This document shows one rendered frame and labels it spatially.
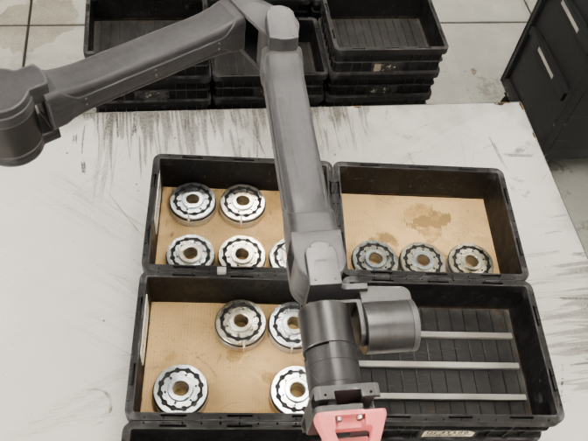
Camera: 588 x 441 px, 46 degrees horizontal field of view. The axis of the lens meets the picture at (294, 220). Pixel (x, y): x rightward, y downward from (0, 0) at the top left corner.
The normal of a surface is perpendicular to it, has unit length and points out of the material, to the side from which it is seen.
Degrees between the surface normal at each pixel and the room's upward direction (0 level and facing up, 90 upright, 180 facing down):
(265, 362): 0
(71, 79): 8
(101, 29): 0
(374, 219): 0
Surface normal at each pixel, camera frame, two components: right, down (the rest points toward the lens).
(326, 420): 0.15, -0.24
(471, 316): 0.10, -0.57
